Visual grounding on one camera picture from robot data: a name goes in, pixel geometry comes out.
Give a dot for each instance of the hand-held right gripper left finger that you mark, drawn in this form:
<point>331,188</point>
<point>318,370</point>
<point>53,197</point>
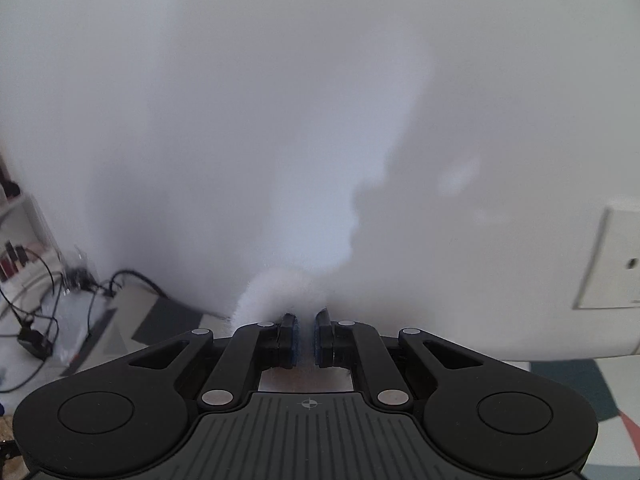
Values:
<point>292,345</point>

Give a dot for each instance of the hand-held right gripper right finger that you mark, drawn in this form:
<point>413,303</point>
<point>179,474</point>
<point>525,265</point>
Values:
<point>320,347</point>

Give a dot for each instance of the white waffle garment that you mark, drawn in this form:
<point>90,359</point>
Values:
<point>265,295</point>

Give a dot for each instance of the clear plastic bag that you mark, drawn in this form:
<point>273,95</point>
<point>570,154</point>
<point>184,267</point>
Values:
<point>75,320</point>

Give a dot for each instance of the black charger adapter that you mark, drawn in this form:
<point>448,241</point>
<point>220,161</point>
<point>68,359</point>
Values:
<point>35,342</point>

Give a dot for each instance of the geometric patterned mat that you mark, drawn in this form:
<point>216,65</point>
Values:
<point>575,385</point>

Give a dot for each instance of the clear acrylic cosmetic organizer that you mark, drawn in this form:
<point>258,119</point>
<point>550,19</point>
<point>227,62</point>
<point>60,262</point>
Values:
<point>30,220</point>

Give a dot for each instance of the white coaxial wall plate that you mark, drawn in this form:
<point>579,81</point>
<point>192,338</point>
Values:
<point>610,260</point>

